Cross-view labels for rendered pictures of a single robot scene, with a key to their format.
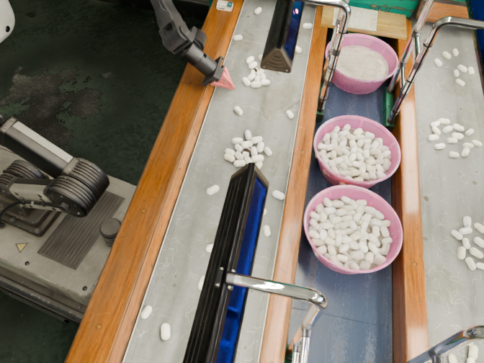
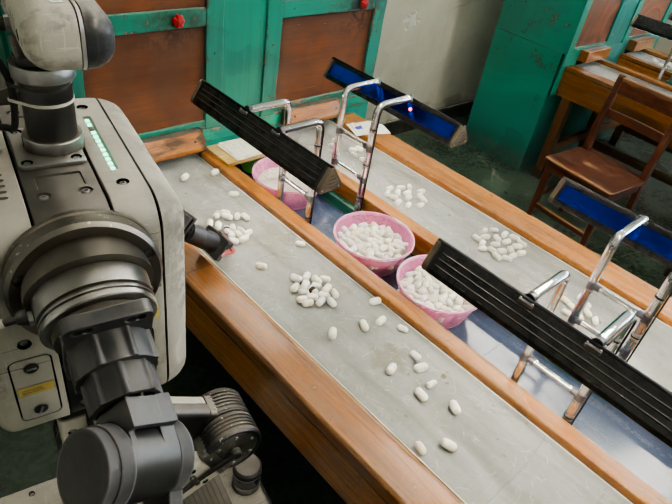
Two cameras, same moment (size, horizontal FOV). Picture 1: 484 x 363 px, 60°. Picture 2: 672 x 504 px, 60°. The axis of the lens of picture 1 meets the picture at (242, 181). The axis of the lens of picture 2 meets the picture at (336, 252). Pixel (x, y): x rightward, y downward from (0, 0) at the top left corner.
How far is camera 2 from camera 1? 101 cm
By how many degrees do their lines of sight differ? 42
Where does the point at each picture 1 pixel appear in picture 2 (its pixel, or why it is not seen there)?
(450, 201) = (454, 233)
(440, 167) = (423, 217)
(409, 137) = (389, 209)
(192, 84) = (197, 269)
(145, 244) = (353, 406)
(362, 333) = (511, 347)
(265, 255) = (422, 344)
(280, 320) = (489, 368)
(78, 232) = not seen: outside the picture
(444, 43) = not seen: hidden behind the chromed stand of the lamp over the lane
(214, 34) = not seen: hidden behind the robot
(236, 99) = (244, 260)
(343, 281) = (465, 328)
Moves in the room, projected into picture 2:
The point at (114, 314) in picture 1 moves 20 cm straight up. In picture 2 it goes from (410, 468) to (433, 408)
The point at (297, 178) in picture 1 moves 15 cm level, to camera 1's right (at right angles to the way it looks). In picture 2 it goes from (371, 280) to (401, 259)
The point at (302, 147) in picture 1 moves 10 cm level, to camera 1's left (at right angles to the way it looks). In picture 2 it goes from (344, 258) to (323, 272)
